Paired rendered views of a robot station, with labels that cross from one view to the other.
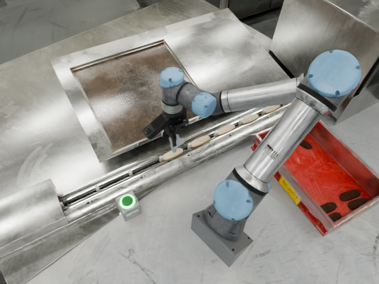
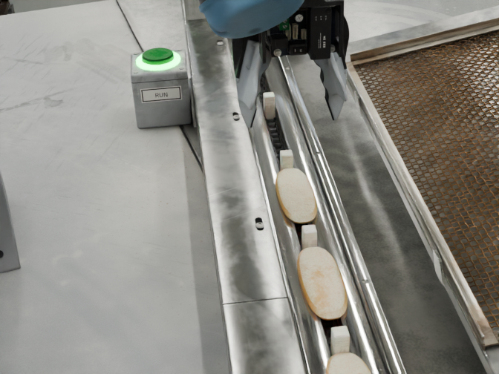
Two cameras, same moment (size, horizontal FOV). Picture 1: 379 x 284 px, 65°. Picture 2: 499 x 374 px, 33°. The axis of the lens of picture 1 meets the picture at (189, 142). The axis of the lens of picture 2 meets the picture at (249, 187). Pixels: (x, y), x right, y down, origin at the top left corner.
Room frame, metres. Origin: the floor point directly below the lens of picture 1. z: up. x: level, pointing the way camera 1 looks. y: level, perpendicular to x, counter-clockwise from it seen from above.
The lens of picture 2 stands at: (1.04, -0.58, 1.33)
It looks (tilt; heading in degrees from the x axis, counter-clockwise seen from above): 33 degrees down; 119
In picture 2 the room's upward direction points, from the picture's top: 3 degrees counter-clockwise
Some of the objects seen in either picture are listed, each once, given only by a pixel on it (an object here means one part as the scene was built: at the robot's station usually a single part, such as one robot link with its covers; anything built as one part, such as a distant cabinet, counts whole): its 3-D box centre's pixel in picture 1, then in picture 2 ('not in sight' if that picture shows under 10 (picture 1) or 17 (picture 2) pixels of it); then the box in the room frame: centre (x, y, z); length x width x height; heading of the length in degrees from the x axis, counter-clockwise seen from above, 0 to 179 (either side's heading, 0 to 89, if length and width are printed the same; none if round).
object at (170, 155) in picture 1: (172, 153); (295, 192); (0.74, 0.07, 0.86); 0.10 x 0.04 x 0.01; 124
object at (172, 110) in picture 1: (171, 102); not in sight; (0.74, 0.07, 1.16); 0.08 x 0.08 x 0.05
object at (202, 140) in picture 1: (199, 141); (321, 278); (0.82, -0.05, 0.86); 0.10 x 0.04 x 0.01; 124
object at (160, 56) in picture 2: (127, 201); (158, 59); (0.48, 0.21, 0.90); 0.04 x 0.04 x 0.02
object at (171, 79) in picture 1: (172, 86); not in sight; (0.73, 0.07, 1.24); 0.09 x 0.08 x 0.11; 55
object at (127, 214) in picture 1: (128, 207); (164, 99); (0.48, 0.21, 0.84); 0.08 x 0.08 x 0.11; 34
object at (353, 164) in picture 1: (316, 167); not in sight; (0.70, -0.53, 0.87); 0.49 x 0.34 x 0.10; 31
